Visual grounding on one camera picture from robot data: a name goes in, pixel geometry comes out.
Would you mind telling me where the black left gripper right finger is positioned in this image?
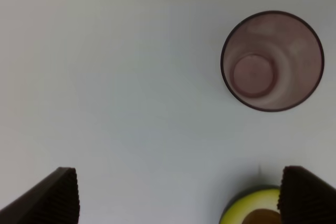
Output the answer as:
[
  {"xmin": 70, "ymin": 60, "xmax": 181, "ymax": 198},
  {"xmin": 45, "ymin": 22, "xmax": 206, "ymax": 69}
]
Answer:
[{"xmin": 278, "ymin": 166, "xmax": 335, "ymax": 224}]

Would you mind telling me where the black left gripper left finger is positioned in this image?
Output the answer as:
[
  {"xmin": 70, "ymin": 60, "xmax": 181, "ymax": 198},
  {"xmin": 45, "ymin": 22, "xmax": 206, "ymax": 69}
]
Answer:
[{"xmin": 1, "ymin": 167, "xmax": 80, "ymax": 224}]

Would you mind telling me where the halved avocado with pit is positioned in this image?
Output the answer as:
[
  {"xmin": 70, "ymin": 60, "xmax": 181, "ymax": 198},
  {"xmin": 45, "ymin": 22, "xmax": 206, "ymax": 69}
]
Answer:
[{"xmin": 219, "ymin": 185, "xmax": 281, "ymax": 224}]

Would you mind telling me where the translucent pink plastic cup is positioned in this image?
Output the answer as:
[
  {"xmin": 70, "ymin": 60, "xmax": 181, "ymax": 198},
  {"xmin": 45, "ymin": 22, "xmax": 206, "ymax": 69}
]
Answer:
[{"xmin": 220, "ymin": 10, "xmax": 324, "ymax": 112}]

